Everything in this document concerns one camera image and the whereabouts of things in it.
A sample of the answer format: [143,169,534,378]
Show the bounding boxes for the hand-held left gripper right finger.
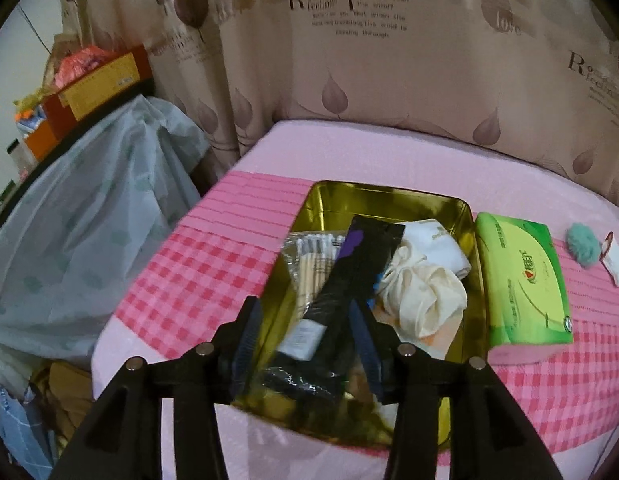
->
[347,300,565,480]

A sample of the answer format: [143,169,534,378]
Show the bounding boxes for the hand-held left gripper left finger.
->
[52,296,264,480]

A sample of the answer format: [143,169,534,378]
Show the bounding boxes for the cream satin cloth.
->
[377,245,469,343]

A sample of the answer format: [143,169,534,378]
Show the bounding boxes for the black purple packet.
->
[272,214,406,396]

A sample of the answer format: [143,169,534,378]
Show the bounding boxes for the cotton swab packet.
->
[282,230,351,312]

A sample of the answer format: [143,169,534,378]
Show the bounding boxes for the gold tin box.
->
[229,180,488,449]

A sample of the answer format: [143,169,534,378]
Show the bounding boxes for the green tissue pack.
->
[474,211,575,349]

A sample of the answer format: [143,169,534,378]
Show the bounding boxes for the mustard brown cloth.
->
[32,360,98,442]

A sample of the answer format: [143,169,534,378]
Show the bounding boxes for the translucent plastic cover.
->
[0,95,211,362]

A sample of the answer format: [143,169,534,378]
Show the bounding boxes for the blue checked cloth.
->
[0,379,56,467]

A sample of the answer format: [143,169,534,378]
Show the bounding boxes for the teal fluffy pom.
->
[567,223,602,267]

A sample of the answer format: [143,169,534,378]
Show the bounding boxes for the white sock with red trim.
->
[600,231,619,287]

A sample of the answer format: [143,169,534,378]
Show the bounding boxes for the beige leaf print curtain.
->
[59,0,619,207]

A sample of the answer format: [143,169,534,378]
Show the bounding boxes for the orange cardboard box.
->
[25,94,66,162]

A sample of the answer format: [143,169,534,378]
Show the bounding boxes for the yellow cardboard box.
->
[59,45,155,122]

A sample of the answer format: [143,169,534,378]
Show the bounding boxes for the red plastic bag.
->
[54,44,111,89]

